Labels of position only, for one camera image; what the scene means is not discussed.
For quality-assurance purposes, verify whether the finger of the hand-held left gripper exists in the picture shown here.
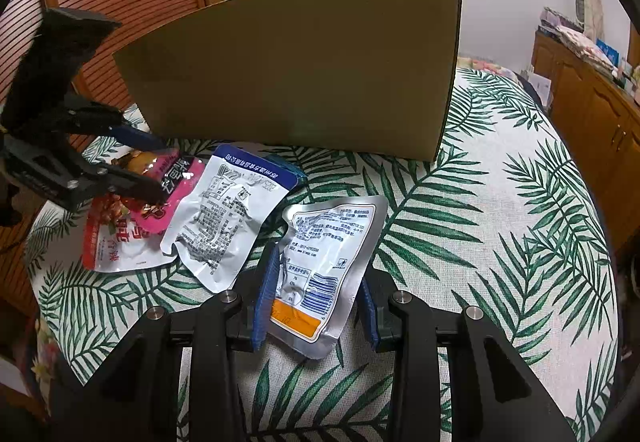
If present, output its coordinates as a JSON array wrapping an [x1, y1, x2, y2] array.
[[59, 156, 174, 211], [65, 92, 167, 151]]

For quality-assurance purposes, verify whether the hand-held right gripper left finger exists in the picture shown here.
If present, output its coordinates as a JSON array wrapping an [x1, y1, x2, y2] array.
[[50, 244, 282, 442]]

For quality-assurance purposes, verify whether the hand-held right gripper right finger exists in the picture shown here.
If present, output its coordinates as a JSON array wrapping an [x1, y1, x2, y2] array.
[[357, 268, 577, 442]]

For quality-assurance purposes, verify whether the pink snack packet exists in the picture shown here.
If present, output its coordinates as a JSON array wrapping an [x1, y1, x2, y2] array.
[[112, 147, 209, 235]]

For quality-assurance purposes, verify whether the red white snack packet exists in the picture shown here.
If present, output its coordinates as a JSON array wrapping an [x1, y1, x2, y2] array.
[[82, 194, 179, 273]]

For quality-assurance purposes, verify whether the silver packet with orange label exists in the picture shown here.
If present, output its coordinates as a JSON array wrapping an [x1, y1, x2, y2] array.
[[270, 195, 390, 361]]

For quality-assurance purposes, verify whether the silver packet with blue strip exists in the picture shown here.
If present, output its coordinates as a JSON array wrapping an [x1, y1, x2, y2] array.
[[159, 143, 296, 293]]

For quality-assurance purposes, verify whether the brown cardboard box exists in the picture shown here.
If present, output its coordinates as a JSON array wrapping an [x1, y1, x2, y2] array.
[[112, 0, 464, 163]]

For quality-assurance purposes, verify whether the floral bed sheet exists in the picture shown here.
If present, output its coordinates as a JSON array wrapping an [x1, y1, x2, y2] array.
[[30, 52, 517, 385]]

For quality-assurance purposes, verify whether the white paper bag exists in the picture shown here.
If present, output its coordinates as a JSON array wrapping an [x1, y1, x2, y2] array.
[[524, 71, 554, 108]]

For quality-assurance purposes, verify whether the wooden cabinet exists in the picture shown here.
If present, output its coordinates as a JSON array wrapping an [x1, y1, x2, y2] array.
[[530, 29, 640, 253]]

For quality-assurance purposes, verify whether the folded floral cloth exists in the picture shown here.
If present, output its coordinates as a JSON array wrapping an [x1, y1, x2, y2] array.
[[554, 24, 617, 68]]

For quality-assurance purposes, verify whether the purple grey cloth pile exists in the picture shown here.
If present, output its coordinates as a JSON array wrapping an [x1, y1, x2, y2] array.
[[538, 6, 577, 35]]

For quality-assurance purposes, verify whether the blue box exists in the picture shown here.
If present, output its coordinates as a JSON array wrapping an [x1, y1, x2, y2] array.
[[595, 38, 621, 68]]

